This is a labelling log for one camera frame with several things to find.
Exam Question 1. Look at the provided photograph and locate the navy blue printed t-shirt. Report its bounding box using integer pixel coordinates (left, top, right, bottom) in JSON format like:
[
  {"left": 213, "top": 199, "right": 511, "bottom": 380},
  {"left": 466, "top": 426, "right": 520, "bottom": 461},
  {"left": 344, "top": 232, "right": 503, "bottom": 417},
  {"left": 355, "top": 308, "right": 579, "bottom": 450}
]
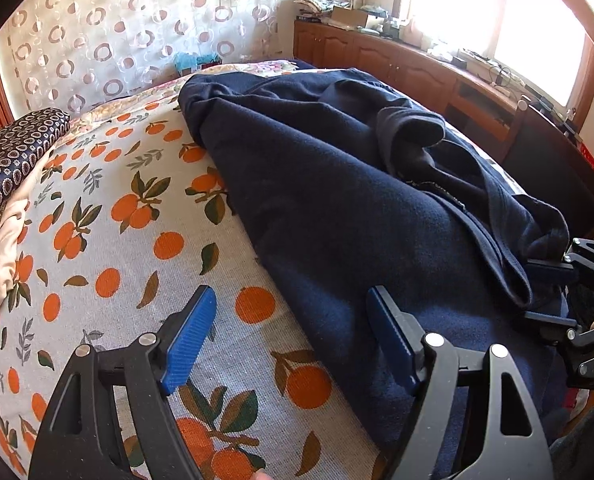
[{"left": 179, "top": 70, "right": 569, "bottom": 477}]

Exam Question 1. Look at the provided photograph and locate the red basket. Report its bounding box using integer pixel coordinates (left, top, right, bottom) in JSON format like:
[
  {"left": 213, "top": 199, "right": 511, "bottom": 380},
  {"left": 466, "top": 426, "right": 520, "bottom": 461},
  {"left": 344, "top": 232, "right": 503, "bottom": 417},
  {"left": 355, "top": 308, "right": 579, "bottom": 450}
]
[{"left": 579, "top": 143, "right": 594, "bottom": 170}]

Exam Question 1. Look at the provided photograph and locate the dark chair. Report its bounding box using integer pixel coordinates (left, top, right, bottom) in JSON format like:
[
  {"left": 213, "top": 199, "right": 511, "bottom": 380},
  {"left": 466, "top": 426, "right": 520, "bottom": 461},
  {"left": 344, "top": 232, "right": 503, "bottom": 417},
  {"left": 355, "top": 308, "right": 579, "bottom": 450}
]
[{"left": 501, "top": 98, "right": 594, "bottom": 238}]

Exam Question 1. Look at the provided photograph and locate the wooden cabinet desk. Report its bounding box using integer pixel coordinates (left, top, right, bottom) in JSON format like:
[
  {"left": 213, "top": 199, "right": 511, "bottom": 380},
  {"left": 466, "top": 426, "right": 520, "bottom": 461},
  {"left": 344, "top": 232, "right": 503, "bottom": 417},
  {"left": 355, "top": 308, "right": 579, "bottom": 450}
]
[{"left": 293, "top": 20, "right": 517, "bottom": 162}]

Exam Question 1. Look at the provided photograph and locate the orange fruit print sheet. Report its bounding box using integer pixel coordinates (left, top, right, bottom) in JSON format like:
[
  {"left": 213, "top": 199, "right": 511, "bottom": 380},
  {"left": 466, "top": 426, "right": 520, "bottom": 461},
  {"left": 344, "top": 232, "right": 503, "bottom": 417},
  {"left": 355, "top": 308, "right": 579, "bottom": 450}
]
[{"left": 0, "top": 96, "right": 384, "bottom": 479}]

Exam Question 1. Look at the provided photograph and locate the navy circle pattern cloth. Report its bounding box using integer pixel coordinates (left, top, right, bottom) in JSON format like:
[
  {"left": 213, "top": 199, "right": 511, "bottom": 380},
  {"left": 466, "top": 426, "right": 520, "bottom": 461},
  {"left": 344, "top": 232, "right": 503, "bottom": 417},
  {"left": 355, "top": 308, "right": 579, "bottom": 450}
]
[{"left": 0, "top": 107, "right": 70, "bottom": 208}]

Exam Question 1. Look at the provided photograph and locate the cardboard box on desk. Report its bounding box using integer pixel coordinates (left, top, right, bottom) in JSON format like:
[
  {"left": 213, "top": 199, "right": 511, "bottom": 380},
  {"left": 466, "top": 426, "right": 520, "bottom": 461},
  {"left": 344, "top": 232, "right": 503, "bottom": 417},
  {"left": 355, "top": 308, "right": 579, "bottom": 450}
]
[{"left": 331, "top": 6, "right": 371, "bottom": 28}]

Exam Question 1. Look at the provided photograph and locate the teal box by bed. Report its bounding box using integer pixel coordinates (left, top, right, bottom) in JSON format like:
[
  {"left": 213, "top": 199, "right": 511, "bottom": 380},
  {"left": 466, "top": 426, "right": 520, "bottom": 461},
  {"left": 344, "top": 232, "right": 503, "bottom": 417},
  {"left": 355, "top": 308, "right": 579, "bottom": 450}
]
[{"left": 173, "top": 52, "right": 222, "bottom": 76}]

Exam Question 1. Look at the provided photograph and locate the white circle pattern curtain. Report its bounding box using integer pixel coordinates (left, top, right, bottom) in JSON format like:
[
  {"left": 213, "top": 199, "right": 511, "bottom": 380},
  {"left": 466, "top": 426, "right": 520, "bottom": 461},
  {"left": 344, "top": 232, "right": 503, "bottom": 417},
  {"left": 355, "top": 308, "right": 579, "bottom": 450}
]
[{"left": 0, "top": 0, "right": 281, "bottom": 117}]

